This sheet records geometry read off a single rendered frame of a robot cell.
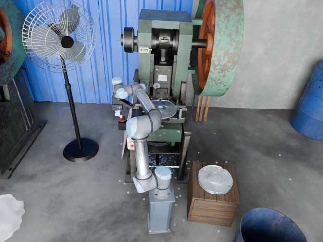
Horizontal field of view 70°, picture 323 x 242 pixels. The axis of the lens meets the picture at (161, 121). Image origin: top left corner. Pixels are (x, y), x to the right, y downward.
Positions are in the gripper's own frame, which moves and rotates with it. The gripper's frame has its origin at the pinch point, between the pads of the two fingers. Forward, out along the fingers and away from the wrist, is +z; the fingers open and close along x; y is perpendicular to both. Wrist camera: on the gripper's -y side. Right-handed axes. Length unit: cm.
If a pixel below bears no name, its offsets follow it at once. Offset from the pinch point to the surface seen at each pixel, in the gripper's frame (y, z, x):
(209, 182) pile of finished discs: -75, 38, 37
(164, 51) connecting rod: -34, -51, -18
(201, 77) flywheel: -68, -28, -24
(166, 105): -37.9, -2.5, -15.4
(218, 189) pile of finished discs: -81, 38, 44
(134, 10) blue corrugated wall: -2, -55, -135
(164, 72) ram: -34, -35, -15
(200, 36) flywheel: -67, -54, -53
